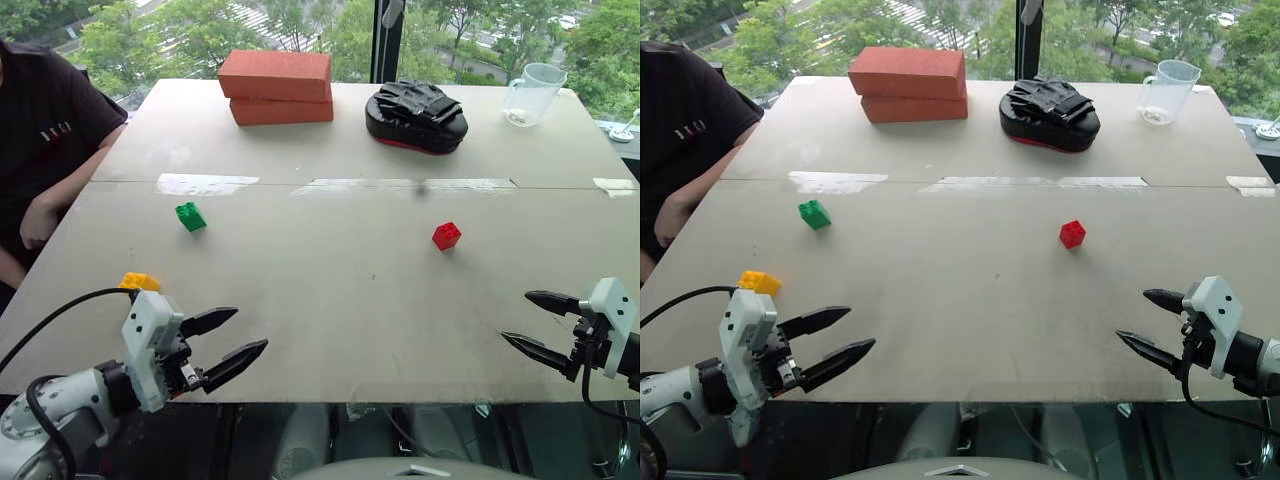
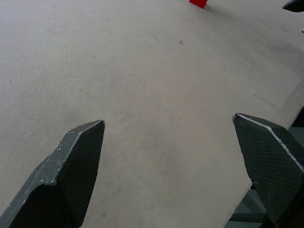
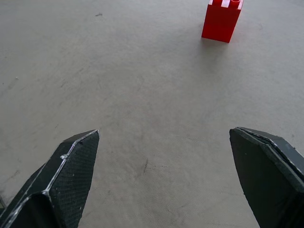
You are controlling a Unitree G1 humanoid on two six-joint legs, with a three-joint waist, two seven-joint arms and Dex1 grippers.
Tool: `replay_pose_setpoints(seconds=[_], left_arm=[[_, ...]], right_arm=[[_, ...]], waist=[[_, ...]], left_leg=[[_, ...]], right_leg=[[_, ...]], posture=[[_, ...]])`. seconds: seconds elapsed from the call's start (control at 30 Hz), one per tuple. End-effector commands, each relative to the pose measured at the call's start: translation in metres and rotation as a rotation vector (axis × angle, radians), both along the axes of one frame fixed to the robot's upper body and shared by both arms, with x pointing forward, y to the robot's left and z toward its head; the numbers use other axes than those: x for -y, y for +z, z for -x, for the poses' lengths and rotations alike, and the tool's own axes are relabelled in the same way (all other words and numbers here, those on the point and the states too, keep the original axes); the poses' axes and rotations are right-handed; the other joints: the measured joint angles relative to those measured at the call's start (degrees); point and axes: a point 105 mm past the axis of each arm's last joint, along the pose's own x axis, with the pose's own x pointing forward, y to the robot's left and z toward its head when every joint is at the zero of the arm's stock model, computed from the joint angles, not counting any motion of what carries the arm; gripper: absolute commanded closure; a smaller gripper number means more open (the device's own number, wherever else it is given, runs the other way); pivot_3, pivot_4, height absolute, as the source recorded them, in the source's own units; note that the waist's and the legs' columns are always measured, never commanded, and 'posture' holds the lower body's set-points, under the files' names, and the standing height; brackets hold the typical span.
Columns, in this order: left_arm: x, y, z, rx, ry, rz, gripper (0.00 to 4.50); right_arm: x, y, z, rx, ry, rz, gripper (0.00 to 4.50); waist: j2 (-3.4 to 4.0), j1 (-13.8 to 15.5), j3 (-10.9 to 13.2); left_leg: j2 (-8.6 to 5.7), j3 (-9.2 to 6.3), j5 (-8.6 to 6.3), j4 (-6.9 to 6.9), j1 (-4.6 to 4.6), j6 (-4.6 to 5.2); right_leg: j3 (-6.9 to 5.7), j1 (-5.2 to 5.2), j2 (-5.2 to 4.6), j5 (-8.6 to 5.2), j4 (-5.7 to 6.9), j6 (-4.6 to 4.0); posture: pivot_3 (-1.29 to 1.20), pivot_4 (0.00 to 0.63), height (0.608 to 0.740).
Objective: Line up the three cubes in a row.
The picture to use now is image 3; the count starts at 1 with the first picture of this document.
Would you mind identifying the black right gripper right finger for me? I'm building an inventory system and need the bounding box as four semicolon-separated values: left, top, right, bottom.
229;126;304;228

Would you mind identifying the red toy brick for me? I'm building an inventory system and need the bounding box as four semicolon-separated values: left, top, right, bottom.
201;0;245;44

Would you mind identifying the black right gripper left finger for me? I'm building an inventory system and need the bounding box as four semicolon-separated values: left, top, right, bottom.
0;129;100;228

